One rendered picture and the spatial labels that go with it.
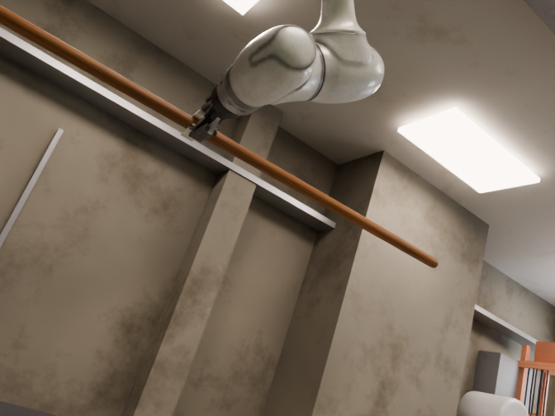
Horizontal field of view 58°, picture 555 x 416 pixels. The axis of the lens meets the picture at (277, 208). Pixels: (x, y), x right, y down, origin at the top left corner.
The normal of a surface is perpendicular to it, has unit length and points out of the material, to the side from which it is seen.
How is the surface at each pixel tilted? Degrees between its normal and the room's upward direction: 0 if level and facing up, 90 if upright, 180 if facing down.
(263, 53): 119
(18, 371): 90
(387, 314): 90
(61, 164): 90
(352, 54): 100
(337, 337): 90
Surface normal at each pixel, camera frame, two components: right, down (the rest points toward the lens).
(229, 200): 0.54, -0.14
